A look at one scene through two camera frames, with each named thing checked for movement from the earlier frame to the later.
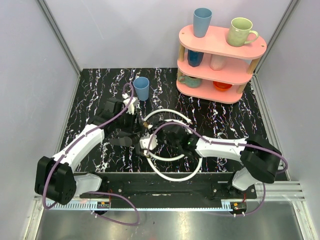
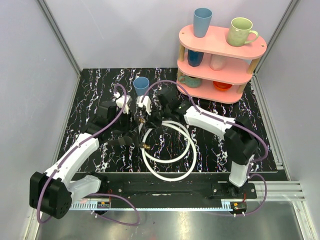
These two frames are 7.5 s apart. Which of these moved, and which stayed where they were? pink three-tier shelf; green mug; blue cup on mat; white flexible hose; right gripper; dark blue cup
Moved: right gripper; white flexible hose
Stayed: pink three-tier shelf; dark blue cup; blue cup on mat; green mug
